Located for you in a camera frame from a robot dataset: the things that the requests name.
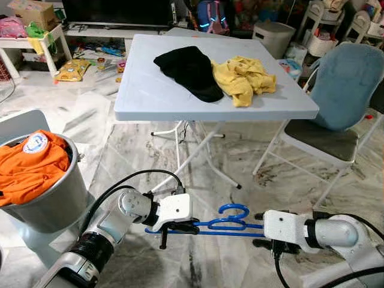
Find blue and pink backpack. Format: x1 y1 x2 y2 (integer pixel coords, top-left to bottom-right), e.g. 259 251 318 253
197 0 230 35

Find white folding chair blue cover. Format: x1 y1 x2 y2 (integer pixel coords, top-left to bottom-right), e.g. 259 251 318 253
252 42 384 209

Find grey laundry bucket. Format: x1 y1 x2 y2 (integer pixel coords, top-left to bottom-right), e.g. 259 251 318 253
0 133 97 234

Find brown cardboard box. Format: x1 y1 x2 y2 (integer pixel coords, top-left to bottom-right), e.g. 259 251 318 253
7 0 59 29

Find orange shirt with round badge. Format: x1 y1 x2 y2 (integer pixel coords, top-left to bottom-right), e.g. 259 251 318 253
0 130 72 207

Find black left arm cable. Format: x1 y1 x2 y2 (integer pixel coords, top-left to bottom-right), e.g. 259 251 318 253
78 170 185 238

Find black television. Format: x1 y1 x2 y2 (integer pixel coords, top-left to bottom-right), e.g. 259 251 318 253
62 0 176 28

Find grey waste bin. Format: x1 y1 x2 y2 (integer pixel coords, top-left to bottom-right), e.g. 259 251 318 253
252 21 296 59

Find yellow snack bag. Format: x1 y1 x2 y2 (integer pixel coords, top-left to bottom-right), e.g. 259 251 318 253
54 58 92 82

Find black garment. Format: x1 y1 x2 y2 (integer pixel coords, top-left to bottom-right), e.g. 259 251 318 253
154 46 225 103

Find small yellow cloth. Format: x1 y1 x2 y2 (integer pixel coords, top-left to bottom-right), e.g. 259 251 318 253
28 36 49 56

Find white plastic basket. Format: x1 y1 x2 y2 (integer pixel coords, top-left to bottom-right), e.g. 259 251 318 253
308 32 338 58

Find pink bag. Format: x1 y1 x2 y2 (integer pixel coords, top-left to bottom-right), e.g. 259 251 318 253
0 16 28 39

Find white folding table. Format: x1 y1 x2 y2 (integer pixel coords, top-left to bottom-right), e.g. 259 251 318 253
114 34 320 190

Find round blue toy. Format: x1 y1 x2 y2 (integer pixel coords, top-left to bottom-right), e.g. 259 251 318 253
278 58 304 82

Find green cloth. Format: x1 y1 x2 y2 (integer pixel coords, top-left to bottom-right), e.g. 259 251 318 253
25 22 50 38

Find yellow shirt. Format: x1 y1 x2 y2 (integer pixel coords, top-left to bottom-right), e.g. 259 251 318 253
212 55 277 108

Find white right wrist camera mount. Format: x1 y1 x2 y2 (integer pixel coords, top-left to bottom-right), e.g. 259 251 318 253
263 209 308 245

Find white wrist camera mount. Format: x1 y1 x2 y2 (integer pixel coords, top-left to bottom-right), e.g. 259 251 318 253
263 209 308 245
157 193 194 232

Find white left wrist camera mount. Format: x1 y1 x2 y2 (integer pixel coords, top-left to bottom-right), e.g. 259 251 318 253
157 193 194 232

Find blue plastic hanger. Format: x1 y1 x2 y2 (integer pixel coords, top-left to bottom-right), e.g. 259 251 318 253
144 203 268 236

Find small white side table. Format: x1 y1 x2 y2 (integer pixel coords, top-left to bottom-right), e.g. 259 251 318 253
0 24 65 79

